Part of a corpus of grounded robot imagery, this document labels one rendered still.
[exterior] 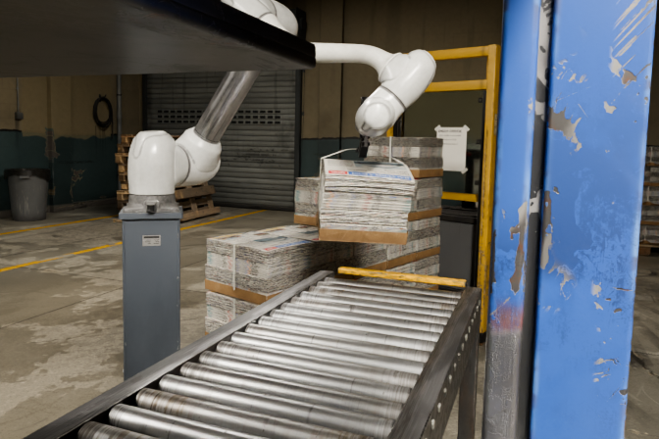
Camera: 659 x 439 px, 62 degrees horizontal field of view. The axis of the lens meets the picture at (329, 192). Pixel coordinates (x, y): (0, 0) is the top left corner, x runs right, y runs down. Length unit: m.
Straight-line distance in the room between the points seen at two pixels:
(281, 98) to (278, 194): 1.72
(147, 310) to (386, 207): 0.88
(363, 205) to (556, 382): 1.41
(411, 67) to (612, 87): 1.26
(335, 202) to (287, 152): 8.13
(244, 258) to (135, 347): 0.53
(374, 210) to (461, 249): 2.03
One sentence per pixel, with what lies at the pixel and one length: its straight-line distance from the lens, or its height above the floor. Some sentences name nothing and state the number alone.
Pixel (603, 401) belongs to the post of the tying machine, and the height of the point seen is 1.10.
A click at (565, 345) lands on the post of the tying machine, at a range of 0.36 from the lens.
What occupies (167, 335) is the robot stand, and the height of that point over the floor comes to 0.57.
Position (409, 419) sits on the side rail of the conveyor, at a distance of 0.98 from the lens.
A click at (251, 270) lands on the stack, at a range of 2.22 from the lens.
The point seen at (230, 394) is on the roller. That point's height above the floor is 0.80.
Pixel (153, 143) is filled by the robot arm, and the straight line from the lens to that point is 1.94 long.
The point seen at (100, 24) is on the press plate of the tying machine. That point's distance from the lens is 0.27.
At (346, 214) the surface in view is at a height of 1.02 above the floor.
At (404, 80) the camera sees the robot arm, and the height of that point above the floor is 1.42.
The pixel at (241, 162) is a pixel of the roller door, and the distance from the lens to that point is 10.30.
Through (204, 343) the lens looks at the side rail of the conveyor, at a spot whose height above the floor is 0.80.
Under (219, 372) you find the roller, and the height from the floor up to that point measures 0.80.
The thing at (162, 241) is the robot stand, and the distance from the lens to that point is 1.95.
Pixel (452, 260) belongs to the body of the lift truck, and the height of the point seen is 0.49.
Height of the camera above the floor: 1.25
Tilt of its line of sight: 5 degrees down
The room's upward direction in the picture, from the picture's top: 1 degrees clockwise
